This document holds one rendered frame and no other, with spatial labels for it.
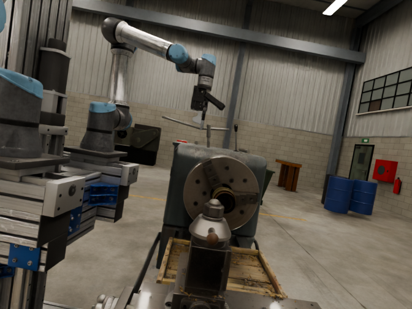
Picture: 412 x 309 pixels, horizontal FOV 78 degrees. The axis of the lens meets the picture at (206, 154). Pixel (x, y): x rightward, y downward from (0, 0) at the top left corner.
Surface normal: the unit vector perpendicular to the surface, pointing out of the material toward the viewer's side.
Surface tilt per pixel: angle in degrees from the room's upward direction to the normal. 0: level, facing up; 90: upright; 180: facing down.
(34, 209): 90
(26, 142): 73
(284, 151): 90
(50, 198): 90
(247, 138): 90
